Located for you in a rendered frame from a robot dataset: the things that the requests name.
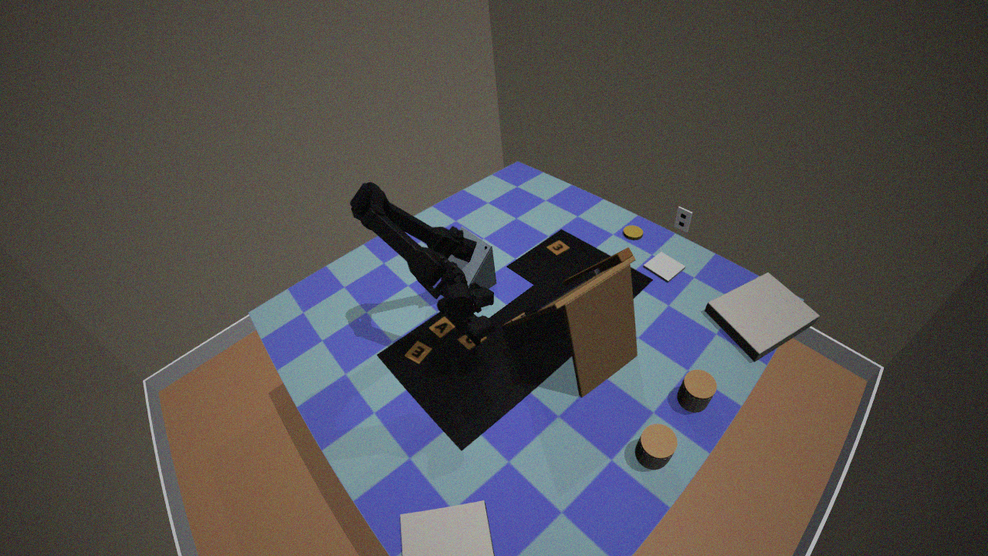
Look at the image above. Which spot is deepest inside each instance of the tan letter tile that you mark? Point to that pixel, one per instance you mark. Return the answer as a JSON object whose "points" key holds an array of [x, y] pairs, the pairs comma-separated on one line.
{"points": [[467, 343], [442, 327], [418, 352], [558, 247]]}

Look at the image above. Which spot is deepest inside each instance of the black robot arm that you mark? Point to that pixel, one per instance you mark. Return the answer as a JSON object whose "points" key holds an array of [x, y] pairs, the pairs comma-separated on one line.
{"points": [[427, 264]]}

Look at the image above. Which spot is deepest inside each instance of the grey cylindrical container with tan lid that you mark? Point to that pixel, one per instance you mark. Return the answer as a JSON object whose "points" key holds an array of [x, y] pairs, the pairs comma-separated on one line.
{"points": [[697, 389], [656, 446]]}

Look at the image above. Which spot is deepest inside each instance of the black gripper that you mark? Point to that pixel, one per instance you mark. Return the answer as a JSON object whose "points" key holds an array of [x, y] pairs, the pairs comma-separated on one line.
{"points": [[478, 327]]}

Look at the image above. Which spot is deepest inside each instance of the yellow round disc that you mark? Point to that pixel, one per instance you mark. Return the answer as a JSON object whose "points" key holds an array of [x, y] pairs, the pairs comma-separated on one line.
{"points": [[632, 232]]}

